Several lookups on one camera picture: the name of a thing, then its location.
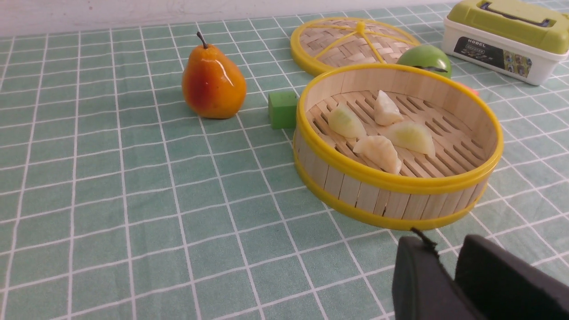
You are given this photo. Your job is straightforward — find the green foam cube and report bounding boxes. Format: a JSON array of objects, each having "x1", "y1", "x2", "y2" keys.
[{"x1": 268, "y1": 91, "x2": 297, "y2": 130}]

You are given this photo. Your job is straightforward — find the greenish dumpling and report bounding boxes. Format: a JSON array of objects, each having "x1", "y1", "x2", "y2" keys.
[{"x1": 328, "y1": 103, "x2": 367, "y2": 139}]

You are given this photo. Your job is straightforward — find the orange red pear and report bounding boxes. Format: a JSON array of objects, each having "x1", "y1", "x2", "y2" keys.
[{"x1": 181, "y1": 31, "x2": 247, "y2": 119}]

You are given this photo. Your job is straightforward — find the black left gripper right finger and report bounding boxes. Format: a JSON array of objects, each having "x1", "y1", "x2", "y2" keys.
[{"x1": 455, "y1": 235, "x2": 569, "y2": 320}]

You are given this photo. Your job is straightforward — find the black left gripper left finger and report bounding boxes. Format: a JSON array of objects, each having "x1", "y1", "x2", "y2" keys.
[{"x1": 392, "y1": 236, "x2": 486, "y2": 320}]

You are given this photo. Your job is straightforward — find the orange foam cube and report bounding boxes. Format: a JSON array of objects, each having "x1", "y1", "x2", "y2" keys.
[{"x1": 459, "y1": 83, "x2": 478, "y2": 96}]

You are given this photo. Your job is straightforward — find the bamboo steamer tray yellow rim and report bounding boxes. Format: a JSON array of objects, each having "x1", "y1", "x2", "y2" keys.
[{"x1": 293, "y1": 64, "x2": 504, "y2": 230}]

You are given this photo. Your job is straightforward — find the green checkered tablecloth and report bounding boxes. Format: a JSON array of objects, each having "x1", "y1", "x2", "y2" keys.
[{"x1": 0, "y1": 2, "x2": 569, "y2": 320}]

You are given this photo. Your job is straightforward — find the green apple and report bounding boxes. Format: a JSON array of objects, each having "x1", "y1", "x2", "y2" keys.
[{"x1": 396, "y1": 44, "x2": 453, "y2": 79}]

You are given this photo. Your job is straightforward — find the white pleated dumpling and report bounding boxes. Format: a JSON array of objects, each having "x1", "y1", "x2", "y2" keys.
[{"x1": 353, "y1": 136, "x2": 402, "y2": 175}]

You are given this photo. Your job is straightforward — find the pale green dumpling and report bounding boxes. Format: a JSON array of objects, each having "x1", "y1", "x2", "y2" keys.
[{"x1": 384, "y1": 121, "x2": 436, "y2": 158}]

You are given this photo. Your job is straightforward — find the green lidded white box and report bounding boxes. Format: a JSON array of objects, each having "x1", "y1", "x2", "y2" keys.
[{"x1": 441, "y1": 0, "x2": 569, "y2": 86}]

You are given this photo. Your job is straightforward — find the woven bamboo steamer lid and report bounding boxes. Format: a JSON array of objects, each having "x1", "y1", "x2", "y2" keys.
[{"x1": 290, "y1": 17, "x2": 420, "y2": 76}]

